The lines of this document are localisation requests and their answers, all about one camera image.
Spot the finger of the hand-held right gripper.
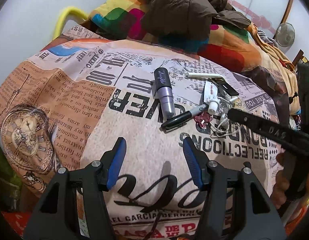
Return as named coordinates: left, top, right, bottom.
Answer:
left=227, top=108, right=309, bottom=156

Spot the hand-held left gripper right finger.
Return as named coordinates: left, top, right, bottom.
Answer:
left=183, top=137, right=288, bottom=240

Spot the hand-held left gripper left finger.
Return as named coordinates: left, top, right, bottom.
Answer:
left=23, top=137, right=127, bottom=240

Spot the black rectangular box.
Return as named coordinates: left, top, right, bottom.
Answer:
left=210, top=78, right=239, bottom=97

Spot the purple cosmetic bottle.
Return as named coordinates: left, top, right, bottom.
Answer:
left=154, top=67, right=175, bottom=117

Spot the person's right hand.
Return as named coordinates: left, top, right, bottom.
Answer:
left=273, top=152, right=288, bottom=209

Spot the newspaper print blanket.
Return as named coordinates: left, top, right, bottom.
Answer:
left=0, top=26, right=293, bottom=240

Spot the black marker pen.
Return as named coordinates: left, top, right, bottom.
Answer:
left=161, top=103, right=208, bottom=131

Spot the small white tube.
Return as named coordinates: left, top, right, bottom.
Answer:
left=208, top=99, right=220, bottom=113

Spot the orange cloth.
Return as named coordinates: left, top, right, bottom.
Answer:
left=252, top=24, right=299, bottom=110

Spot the white cream tube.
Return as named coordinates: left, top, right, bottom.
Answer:
left=204, top=81, right=216, bottom=103

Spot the white fan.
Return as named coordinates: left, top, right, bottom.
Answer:
left=275, top=22, right=296, bottom=47

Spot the white comb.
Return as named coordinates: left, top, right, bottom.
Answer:
left=188, top=71, right=223, bottom=81

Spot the colourful checkered blanket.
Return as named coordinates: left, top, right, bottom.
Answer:
left=88, top=0, right=260, bottom=67

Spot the green leaf print box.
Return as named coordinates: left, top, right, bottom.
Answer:
left=0, top=142, right=22, bottom=211

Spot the red floral cloth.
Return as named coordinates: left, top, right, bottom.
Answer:
left=1, top=210, right=28, bottom=240

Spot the brown jacket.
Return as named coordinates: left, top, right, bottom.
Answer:
left=138, top=0, right=252, bottom=42

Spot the yellow hoop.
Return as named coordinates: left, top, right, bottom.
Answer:
left=52, top=7, right=89, bottom=41

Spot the white earphone cable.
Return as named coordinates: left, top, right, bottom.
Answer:
left=209, top=96, right=246, bottom=138

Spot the wooden frame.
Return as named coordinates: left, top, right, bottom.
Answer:
left=281, top=0, right=295, bottom=26

